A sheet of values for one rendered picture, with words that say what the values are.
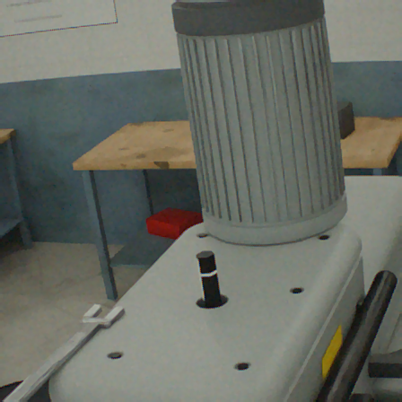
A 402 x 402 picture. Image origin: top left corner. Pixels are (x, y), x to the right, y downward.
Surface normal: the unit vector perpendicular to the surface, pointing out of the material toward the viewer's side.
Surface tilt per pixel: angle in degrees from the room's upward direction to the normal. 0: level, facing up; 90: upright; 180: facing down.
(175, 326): 0
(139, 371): 0
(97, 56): 90
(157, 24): 90
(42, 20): 90
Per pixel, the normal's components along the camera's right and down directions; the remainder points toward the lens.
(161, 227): -0.65, 0.35
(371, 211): -0.14, -0.93
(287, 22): 0.44, 0.26
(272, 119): 0.07, 0.34
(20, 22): -0.37, 0.37
